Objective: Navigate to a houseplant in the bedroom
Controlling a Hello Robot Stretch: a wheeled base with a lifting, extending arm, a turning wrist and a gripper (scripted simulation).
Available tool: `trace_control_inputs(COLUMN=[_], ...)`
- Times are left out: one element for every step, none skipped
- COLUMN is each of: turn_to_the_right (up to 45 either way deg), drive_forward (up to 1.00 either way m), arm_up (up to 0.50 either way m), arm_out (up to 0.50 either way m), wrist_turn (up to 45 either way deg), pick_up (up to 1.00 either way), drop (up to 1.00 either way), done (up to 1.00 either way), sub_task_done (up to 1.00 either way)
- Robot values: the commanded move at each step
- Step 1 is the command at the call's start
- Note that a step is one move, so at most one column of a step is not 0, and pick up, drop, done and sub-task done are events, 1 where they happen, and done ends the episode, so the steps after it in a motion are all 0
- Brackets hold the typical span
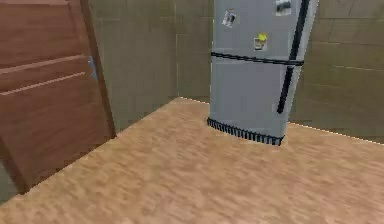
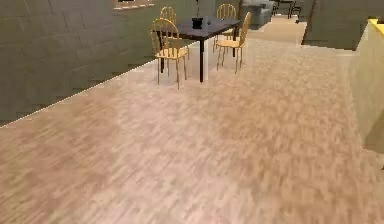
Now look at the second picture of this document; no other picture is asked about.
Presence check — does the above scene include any black potted houseplant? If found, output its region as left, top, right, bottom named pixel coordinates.
left=191, top=0, right=204, bottom=30

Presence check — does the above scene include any grey sofa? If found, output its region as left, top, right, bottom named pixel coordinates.
left=240, top=0, right=275, bottom=30

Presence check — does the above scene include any framed wall picture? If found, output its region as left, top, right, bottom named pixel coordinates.
left=113, top=0, right=155, bottom=11

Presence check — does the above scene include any yellow topped counter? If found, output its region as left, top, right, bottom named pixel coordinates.
left=348, top=18, right=384, bottom=154

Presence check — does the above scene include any dark distant chair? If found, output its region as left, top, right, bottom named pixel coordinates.
left=287, top=0, right=304, bottom=20

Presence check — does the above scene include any dark wooden dining table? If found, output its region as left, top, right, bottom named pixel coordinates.
left=156, top=16, right=242, bottom=84

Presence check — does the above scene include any yellow wooden chair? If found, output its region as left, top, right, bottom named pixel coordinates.
left=215, top=11, right=252, bottom=75
left=159, top=6, right=191, bottom=61
left=150, top=17, right=190, bottom=90
left=213, top=3, right=237, bottom=54

